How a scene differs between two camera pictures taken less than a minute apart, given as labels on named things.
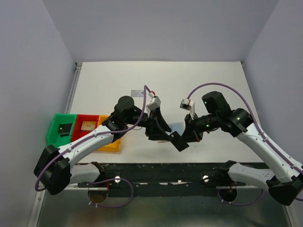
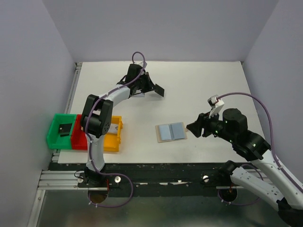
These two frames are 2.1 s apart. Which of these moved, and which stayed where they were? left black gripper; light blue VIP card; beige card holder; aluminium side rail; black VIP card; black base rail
Moved: black VIP card; left black gripper
Stayed: black base rail; beige card holder; light blue VIP card; aluminium side rail
